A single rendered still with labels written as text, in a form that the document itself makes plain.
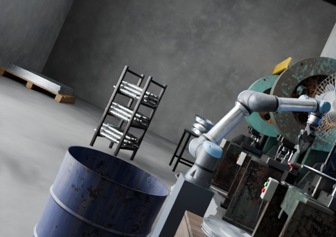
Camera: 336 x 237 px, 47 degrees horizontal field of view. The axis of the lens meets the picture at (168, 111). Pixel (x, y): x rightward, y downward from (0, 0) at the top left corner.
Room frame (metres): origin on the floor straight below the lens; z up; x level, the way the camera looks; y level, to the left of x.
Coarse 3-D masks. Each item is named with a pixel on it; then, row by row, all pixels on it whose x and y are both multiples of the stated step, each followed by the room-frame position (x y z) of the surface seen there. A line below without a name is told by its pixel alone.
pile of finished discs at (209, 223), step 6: (204, 222) 1.66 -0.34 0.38; (210, 222) 1.72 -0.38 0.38; (216, 222) 1.77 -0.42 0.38; (222, 222) 1.82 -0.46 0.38; (204, 228) 1.64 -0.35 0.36; (210, 228) 1.61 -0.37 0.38; (216, 228) 1.67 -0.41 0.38; (222, 228) 1.69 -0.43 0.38; (228, 228) 1.74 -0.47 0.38; (234, 228) 1.81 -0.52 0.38; (210, 234) 1.60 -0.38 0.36; (216, 234) 1.58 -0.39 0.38; (222, 234) 1.62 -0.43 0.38; (228, 234) 1.64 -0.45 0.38; (234, 234) 1.68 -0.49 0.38; (240, 234) 1.76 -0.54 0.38; (246, 234) 1.80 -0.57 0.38
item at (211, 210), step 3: (171, 186) 3.53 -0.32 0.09; (171, 189) 3.37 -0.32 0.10; (210, 201) 3.33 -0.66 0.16; (213, 201) 3.46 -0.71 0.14; (210, 204) 3.30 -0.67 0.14; (213, 204) 3.40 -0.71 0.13; (210, 207) 3.31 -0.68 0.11; (213, 207) 3.36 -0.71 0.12; (216, 207) 3.43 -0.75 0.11; (207, 210) 3.30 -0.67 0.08; (210, 210) 3.32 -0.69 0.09; (213, 210) 3.36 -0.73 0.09; (216, 210) 3.48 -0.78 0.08; (207, 213) 3.30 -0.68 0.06; (210, 213) 3.37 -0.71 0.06; (213, 213) 3.38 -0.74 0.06; (204, 216) 3.33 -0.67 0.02; (207, 216) 3.35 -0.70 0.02
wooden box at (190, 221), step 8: (184, 216) 1.83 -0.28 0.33; (192, 216) 1.80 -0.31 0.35; (200, 216) 1.87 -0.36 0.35; (184, 224) 1.75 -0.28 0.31; (192, 224) 1.67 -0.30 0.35; (200, 224) 1.73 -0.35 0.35; (176, 232) 1.84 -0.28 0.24; (184, 232) 1.68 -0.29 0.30; (192, 232) 1.56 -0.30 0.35; (200, 232) 1.61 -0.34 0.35
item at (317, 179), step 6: (306, 168) 2.06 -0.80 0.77; (318, 174) 2.05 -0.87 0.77; (318, 180) 2.08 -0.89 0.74; (324, 180) 2.07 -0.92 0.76; (330, 180) 2.05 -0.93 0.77; (312, 186) 2.12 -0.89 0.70; (318, 186) 2.07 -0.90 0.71; (324, 186) 2.07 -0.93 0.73; (330, 186) 2.07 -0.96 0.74; (312, 192) 2.08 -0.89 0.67; (318, 192) 2.07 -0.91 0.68
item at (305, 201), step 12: (300, 204) 1.86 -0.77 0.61; (312, 204) 1.86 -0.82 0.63; (288, 216) 1.90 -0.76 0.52; (300, 216) 1.86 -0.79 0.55; (312, 216) 1.86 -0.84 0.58; (324, 216) 1.86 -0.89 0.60; (288, 228) 1.86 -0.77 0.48; (300, 228) 1.87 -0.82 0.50; (312, 228) 1.86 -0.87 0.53; (324, 228) 1.86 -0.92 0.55
